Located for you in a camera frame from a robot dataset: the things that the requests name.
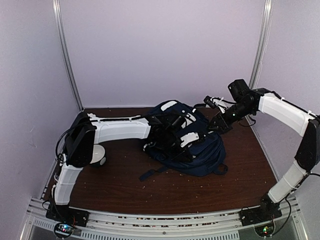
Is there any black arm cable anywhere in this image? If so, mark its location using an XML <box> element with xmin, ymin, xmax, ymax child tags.
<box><xmin>239</xmin><ymin>114</ymin><xmax>320</xmax><ymax>231</ymax></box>
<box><xmin>54</xmin><ymin>112</ymin><xmax>181</xmax><ymax>163</ymax></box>

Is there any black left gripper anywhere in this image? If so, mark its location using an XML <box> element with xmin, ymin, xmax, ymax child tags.
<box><xmin>159</xmin><ymin>130</ymin><xmax>194</xmax><ymax>163</ymax></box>

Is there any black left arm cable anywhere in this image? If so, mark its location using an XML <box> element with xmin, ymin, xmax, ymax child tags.
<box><xmin>54</xmin><ymin>112</ymin><xmax>181</xmax><ymax>163</ymax></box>

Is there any white scalloped ceramic dish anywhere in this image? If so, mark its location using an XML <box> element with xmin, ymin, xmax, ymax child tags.
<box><xmin>87</xmin><ymin>113</ymin><xmax>97</xmax><ymax>119</ymax></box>

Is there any white bowl teal outside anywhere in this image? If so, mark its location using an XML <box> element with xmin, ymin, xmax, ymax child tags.
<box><xmin>89</xmin><ymin>144</ymin><xmax>107</xmax><ymax>168</ymax></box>

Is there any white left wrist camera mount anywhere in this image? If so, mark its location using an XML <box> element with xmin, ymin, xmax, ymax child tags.
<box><xmin>180</xmin><ymin>132</ymin><xmax>200</xmax><ymax>148</ymax></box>

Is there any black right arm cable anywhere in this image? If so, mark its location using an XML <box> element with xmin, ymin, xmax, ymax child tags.
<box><xmin>239</xmin><ymin>114</ymin><xmax>320</xmax><ymax>231</ymax></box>

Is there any navy blue student backpack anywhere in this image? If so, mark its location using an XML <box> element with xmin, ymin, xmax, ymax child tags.
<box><xmin>139</xmin><ymin>100</ymin><xmax>229</xmax><ymax>182</ymax></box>

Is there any aluminium right corner post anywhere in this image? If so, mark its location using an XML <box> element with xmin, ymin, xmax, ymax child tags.
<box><xmin>248</xmin><ymin>0</ymin><xmax>274</xmax><ymax>89</ymax></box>

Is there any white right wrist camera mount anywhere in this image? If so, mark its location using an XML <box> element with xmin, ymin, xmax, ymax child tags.
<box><xmin>203</xmin><ymin>95</ymin><xmax>234</xmax><ymax>113</ymax></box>

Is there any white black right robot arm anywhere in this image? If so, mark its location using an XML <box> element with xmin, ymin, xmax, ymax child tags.
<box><xmin>204</xmin><ymin>79</ymin><xmax>320</xmax><ymax>226</ymax></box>

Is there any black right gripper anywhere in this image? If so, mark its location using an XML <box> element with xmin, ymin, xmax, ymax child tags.
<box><xmin>206</xmin><ymin>101</ymin><xmax>255</xmax><ymax>132</ymax></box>

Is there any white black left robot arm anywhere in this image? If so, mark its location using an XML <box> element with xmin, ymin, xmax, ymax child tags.
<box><xmin>45</xmin><ymin>112</ymin><xmax>196</xmax><ymax>227</ymax></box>

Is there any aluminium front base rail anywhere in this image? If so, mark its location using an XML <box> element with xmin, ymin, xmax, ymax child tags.
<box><xmin>19</xmin><ymin>196</ymin><xmax>310</xmax><ymax>240</ymax></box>

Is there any aluminium left corner post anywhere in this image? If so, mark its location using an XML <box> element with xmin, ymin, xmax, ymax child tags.
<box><xmin>52</xmin><ymin>0</ymin><xmax>84</xmax><ymax>111</ymax></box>

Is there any aluminium corner post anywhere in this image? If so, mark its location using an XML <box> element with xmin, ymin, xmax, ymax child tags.
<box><xmin>52</xmin><ymin>0</ymin><xmax>84</xmax><ymax>111</ymax></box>
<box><xmin>248</xmin><ymin>0</ymin><xmax>274</xmax><ymax>89</ymax></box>

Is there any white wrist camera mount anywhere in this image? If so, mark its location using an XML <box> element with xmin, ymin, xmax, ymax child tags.
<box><xmin>180</xmin><ymin>132</ymin><xmax>200</xmax><ymax>148</ymax></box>
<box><xmin>203</xmin><ymin>95</ymin><xmax>234</xmax><ymax>113</ymax></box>

